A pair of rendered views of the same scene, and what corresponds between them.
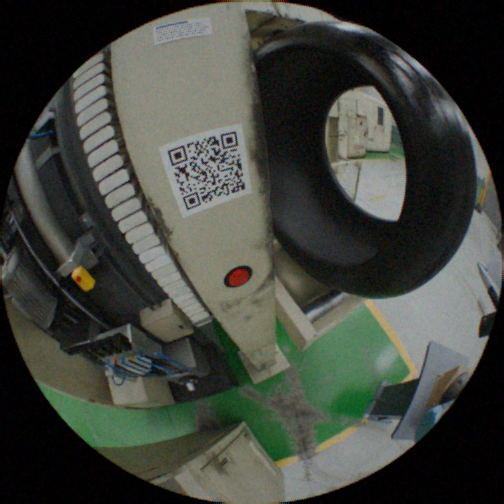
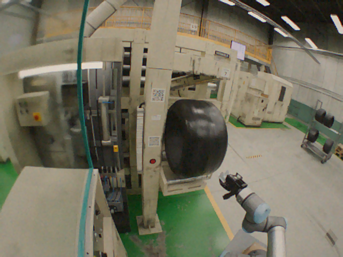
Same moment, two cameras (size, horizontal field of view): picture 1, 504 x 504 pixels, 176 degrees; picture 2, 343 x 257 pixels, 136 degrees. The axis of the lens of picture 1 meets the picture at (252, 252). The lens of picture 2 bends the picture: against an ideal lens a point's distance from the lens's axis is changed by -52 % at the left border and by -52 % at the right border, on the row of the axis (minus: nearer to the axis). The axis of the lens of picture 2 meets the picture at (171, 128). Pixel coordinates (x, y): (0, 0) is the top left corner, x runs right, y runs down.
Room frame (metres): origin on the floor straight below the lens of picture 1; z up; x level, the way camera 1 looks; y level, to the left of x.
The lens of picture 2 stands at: (-0.61, -0.06, 1.68)
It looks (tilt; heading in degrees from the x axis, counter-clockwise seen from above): 25 degrees down; 359
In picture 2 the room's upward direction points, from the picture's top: 8 degrees clockwise
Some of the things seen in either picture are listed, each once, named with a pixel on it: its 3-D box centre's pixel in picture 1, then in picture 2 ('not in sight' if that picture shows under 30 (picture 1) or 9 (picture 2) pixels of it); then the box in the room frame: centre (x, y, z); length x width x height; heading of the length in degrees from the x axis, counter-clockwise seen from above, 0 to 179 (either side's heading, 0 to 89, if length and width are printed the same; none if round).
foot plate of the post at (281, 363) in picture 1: (263, 359); (148, 223); (0.22, 0.05, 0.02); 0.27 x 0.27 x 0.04; 19
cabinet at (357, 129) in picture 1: (352, 136); (253, 110); (4.37, -3.23, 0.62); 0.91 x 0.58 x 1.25; 105
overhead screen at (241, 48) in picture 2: not in sight; (237, 50); (4.05, -1.92, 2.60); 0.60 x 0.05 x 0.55; 105
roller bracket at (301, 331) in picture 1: (264, 278); (159, 169); (0.27, -0.02, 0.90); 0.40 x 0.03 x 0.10; 19
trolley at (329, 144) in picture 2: not in sight; (324, 131); (2.33, -5.49, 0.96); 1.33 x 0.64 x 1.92; 13
